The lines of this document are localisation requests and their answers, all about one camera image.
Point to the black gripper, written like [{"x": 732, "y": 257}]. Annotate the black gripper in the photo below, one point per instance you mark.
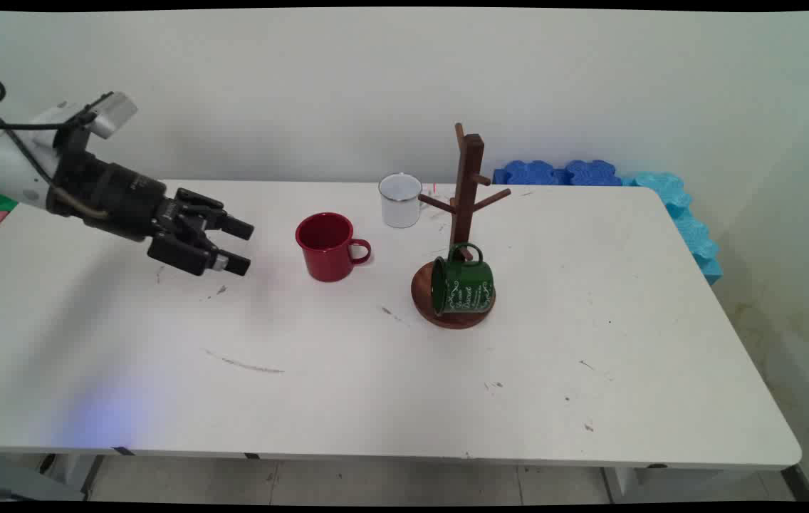
[{"x": 116, "y": 196}]

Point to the green enamel mug white print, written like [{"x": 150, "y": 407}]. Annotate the green enamel mug white print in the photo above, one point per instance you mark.
[{"x": 463, "y": 285}]

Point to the red enamel mug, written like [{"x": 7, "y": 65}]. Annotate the red enamel mug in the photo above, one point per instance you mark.
[{"x": 326, "y": 249}]

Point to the dark wooden mug tree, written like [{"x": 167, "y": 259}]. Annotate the dark wooden mug tree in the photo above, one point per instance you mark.
[{"x": 468, "y": 185}]

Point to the white table leg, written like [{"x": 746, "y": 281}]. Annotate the white table leg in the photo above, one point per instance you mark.
[{"x": 73, "y": 470}]

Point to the dark blue foam mat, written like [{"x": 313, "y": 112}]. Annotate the dark blue foam mat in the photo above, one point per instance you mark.
[
  {"x": 592, "y": 173},
  {"x": 529, "y": 173}
]

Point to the light blue foam mat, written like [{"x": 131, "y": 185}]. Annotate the light blue foam mat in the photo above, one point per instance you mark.
[
  {"x": 696, "y": 246},
  {"x": 661, "y": 187}
]

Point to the dark table leg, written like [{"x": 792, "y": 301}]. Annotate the dark table leg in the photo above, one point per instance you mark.
[{"x": 800, "y": 484}]

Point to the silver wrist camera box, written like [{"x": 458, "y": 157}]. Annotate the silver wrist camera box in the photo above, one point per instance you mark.
[{"x": 112, "y": 114}]

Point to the grey floor frame bar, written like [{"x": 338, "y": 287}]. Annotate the grey floor frame bar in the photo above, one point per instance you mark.
[{"x": 6, "y": 479}]

